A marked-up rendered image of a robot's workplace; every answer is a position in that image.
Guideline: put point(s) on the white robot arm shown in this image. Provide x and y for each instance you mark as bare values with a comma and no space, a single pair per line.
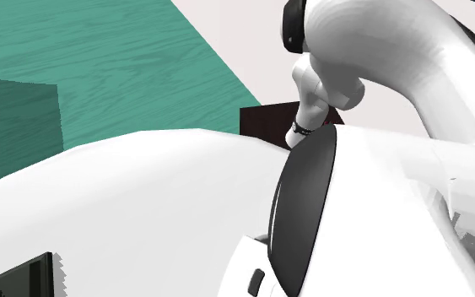
146,205

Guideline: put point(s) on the dark robot stand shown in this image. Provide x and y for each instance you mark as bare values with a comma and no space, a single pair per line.
261,121

